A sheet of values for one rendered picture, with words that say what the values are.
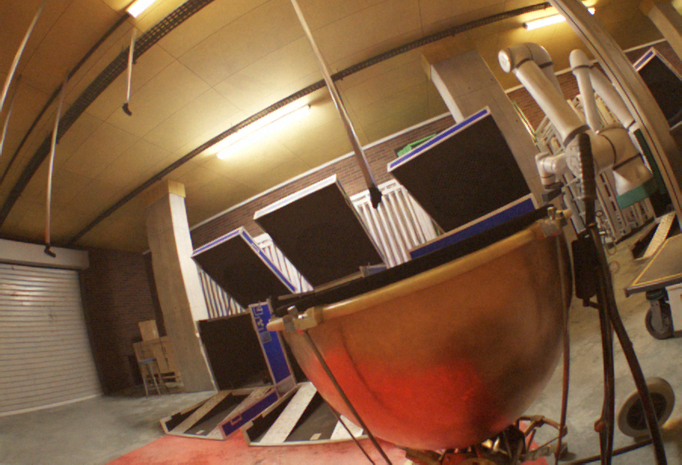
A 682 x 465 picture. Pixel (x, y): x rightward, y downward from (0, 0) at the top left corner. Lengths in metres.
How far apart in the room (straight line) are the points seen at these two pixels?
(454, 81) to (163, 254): 4.68
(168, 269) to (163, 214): 0.85
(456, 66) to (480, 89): 0.43
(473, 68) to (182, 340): 5.36
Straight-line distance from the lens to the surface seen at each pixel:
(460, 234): 2.23
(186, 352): 4.81
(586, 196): 0.64
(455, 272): 0.37
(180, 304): 4.73
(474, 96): 3.86
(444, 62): 4.11
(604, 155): 1.38
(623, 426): 1.14
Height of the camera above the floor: 0.79
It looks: 15 degrees up
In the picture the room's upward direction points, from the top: 19 degrees counter-clockwise
